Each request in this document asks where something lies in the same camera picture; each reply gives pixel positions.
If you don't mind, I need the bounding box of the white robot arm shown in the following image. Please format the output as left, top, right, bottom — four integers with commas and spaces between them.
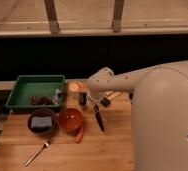
87, 60, 188, 171

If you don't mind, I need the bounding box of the small metal cup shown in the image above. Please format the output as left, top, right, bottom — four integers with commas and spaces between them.
78, 92, 87, 110

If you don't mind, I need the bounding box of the clear glass with yellow object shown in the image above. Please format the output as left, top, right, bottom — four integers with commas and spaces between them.
68, 81, 87, 98

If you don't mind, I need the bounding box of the yellow wooden utensil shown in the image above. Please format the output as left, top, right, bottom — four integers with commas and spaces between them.
106, 91, 121, 100

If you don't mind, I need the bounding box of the silver wrapper in tray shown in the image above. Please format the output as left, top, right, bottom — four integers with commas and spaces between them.
52, 89, 62, 105

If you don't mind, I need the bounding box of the orange bowl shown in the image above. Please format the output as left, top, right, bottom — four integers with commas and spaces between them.
58, 108, 84, 133

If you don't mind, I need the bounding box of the orange carrot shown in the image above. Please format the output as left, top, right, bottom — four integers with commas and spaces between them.
75, 125, 84, 143

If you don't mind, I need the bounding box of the wooden cutting board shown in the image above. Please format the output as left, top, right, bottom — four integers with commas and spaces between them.
0, 81, 135, 171

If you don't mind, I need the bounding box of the dark grapes bunch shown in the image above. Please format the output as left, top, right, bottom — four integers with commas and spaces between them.
30, 96, 52, 105

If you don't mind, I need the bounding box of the blue sponge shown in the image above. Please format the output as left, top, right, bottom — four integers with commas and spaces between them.
31, 117, 52, 129

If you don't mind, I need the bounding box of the dark purple bowl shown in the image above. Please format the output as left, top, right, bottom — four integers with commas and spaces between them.
27, 108, 56, 134

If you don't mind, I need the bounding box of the green plastic tray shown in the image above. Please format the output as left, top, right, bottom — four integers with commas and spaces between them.
6, 75, 65, 110

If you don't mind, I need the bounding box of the metal fork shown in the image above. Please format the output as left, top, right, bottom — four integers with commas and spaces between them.
23, 141, 50, 167

